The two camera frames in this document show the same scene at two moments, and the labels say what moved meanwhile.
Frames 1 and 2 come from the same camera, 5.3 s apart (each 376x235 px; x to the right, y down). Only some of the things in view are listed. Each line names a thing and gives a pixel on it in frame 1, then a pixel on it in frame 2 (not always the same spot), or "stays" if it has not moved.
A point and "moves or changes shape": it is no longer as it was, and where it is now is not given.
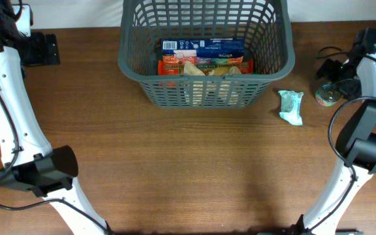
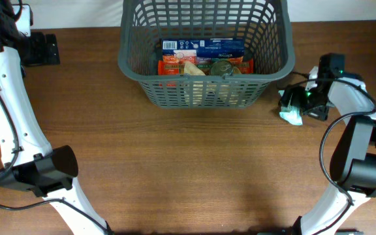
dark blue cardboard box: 203,47 stays
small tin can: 327,94 moves or changes shape
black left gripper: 42,56 stays
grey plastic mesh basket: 265,26 stays
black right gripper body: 347,79 → 313,99
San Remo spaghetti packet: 219,69 → 175,64
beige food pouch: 207,89 stays
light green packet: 290,106 stays
